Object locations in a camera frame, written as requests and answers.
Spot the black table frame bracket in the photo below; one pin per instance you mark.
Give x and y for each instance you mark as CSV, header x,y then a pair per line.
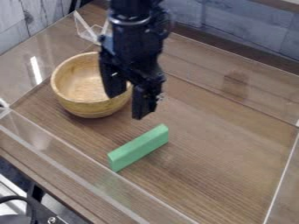
x,y
45,216

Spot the wooden bowl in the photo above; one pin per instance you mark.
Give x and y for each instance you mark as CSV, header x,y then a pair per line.
x,y
79,90

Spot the green rectangular stick block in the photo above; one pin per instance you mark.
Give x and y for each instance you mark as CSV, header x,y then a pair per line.
x,y
137,148

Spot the clear acrylic corner bracket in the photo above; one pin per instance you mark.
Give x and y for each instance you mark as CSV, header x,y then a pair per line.
x,y
91,33

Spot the clear acrylic tray walls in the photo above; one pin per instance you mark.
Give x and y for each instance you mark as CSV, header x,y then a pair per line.
x,y
228,168

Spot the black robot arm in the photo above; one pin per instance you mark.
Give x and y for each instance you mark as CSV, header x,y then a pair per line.
x,y
132,8

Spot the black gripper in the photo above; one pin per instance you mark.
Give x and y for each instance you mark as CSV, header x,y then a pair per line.
x,y
128,58

